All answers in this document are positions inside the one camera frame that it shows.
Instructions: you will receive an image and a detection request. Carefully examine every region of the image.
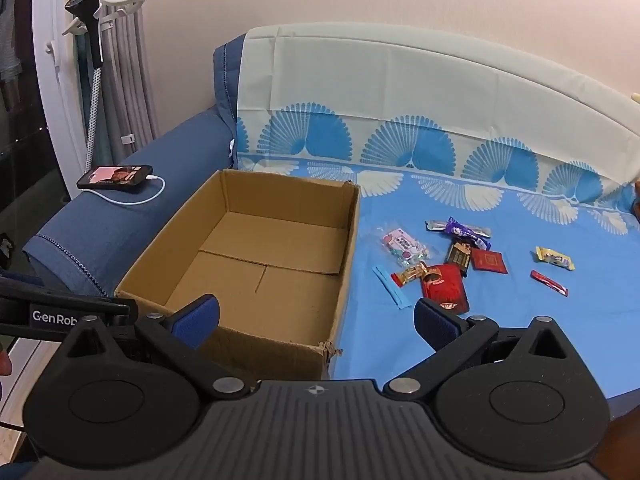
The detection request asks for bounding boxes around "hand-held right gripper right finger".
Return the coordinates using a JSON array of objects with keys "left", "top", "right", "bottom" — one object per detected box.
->
[{"left": 383, "top": 297, "right": 582, "bottom": 402}]

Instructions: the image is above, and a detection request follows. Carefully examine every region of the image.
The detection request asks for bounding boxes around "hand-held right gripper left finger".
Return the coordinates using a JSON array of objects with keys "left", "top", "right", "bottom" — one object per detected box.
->
[{"left": 59, "top": 294, "right": 252, "bottom": 402}]

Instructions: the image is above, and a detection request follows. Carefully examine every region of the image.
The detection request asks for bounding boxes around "large red snack packet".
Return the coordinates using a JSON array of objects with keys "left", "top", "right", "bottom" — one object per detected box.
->
[{"left": 420, "top": 263, "right": 471, "bottom": 313}]

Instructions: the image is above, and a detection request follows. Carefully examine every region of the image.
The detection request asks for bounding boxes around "red and gold candy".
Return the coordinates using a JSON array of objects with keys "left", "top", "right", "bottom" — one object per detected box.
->
[{"left": 391, "top": 262, "right": 429, "bottom": 288}]

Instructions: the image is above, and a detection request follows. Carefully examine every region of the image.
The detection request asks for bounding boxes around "light blue stick packet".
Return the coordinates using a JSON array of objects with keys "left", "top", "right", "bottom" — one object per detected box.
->
[{"left": 372, "top": 265, "right": 412, "bottom": 308}]

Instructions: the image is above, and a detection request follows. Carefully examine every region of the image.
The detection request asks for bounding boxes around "brown chocolate bar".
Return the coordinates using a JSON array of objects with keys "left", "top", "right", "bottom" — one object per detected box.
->
[{"left": 446, "top": 241, "right": 473, "bottom": 277}]

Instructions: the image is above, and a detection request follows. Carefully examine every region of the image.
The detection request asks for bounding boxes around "small red square packet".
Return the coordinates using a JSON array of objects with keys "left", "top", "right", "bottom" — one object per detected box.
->
[{"left": 471, "top": 249, "right": 509, "bottom": 275}]

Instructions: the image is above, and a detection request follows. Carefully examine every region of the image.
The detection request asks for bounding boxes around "clear pink candy packet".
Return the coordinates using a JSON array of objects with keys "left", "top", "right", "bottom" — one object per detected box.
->
[{"left": 375, "top": 226, "right": 432, "bottom": 270}]

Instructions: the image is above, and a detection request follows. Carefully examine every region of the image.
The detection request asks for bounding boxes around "brown cardboard box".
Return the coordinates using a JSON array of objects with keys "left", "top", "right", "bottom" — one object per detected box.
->
[{"left": 115, "top": 169, "right": 362, "bottom": 381}]

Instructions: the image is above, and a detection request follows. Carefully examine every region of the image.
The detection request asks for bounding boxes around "purple chocolate bar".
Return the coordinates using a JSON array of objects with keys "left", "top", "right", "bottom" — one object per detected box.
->
[{"left": 445, "top": 216, "right": 488, "bottom": 251}]

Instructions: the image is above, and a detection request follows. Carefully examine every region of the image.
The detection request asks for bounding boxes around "silver sachet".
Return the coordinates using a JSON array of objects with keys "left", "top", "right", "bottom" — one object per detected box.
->
[{"left": 425, "top": 219, "right": 492, "bottom": 239}]

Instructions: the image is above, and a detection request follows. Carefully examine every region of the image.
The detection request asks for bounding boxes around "red stick packet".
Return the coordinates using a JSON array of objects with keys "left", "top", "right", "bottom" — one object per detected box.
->
[{"left": 530, "top": 270, "right": 570, "bottom": 297}]

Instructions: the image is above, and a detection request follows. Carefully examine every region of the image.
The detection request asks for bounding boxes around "yellow candy packet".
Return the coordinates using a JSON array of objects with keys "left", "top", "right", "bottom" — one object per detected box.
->
[{"left": 535, "top": 246, "right": 576, "bottom": 271}]

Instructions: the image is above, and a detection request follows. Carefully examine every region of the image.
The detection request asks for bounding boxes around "blue fabric sofa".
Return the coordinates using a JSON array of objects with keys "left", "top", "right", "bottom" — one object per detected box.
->
[{"left": 22, "top": 35, "right": 247, "bottom": 311}]

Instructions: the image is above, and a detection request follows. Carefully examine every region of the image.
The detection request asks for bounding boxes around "black smartphone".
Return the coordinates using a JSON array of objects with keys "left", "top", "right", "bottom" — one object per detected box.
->
[{"left": 76, "top": 164, "right": 154, "bottom": 195}]

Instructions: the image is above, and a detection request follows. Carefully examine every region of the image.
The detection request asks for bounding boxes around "grey curtain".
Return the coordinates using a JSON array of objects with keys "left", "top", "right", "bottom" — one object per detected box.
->
[{"left": 75, "top": 0, "right": 161, "bottom": 161}]

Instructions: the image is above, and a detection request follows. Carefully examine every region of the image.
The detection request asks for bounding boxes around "white hanger rack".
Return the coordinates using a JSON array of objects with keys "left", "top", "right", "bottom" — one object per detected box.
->
[{"left": 62, "top": 0, "right": 158, "bottom": 37}]

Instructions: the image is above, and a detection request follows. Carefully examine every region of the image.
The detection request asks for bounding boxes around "white charging cable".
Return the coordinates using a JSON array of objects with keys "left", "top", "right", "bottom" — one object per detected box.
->
[{"left": 97, "top": 175, "right": 166, "bottom": 207}]

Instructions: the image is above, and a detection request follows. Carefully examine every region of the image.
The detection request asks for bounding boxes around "white door frame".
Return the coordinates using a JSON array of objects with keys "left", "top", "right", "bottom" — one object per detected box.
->
[{"left": 31, "top": 0, "right": 91, "bottom": 171}]

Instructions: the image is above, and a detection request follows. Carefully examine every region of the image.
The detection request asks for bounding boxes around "black garment steamer with hose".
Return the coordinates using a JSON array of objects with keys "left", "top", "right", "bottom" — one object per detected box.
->
[{"left": 64, "top": 0, "right": 106, "bottom": 173}]

